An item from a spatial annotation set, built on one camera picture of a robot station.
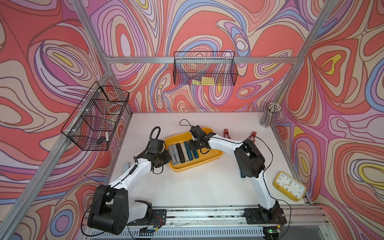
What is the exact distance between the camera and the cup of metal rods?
1003mm

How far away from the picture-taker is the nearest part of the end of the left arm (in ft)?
2.05

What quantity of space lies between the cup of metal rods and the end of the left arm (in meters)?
0.75
